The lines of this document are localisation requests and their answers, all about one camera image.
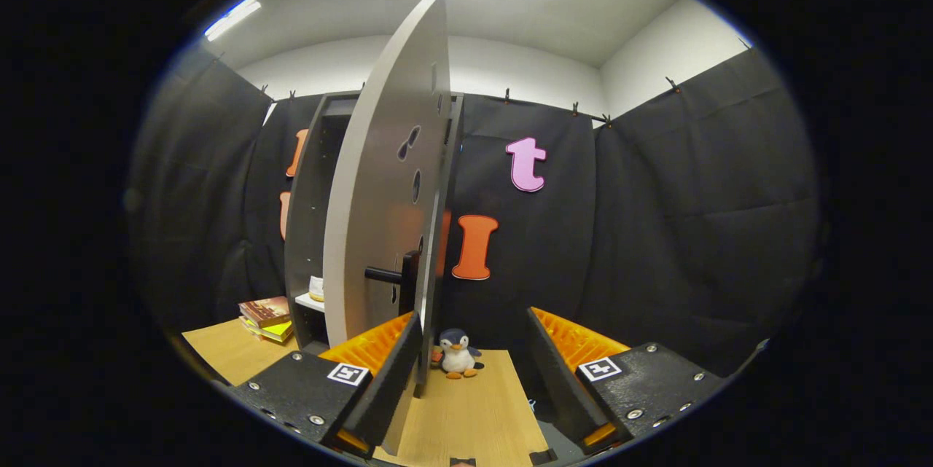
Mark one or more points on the penguin plush toy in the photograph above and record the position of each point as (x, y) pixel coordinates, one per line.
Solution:
(458, 358)

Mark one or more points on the yellow book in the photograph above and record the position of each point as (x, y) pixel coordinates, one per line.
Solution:
(277, 332)

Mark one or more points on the beige shoe cabinet door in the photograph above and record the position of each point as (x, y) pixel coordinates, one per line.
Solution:
(372, 183)

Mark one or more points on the white cabinet shelf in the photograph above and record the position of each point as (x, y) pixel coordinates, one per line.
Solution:
(310, 302)

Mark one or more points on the white striped shoe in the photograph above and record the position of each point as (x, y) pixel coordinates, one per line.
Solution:
(316, 288)

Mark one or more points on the narrow ceiling light panel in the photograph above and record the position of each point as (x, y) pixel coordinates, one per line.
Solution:
(233, 17)

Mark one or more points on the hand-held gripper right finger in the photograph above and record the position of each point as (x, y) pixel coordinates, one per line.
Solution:
(561, 379)

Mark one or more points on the black backdrop cloth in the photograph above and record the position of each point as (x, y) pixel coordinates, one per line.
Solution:
(692, 234)

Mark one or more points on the dark grey shoe cabinet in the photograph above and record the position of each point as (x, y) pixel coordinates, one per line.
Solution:
(306, 219)

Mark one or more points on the brown book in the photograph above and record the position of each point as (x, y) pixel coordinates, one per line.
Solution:
(264, 311)

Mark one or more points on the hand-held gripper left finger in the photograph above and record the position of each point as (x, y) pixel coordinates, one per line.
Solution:
(386, 379)

